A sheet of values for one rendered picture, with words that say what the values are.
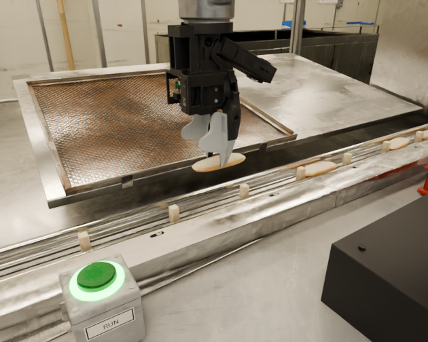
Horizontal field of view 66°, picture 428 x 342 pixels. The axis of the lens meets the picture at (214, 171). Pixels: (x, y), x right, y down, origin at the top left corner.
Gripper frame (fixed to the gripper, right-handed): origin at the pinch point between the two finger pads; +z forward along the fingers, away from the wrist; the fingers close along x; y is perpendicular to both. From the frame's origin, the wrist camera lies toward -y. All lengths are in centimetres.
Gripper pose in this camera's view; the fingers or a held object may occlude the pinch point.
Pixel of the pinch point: (219, 154)
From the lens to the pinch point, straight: 54.9
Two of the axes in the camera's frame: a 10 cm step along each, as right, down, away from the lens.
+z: 0.0, 9.0, 4.4
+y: -8.5, 2.3, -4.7
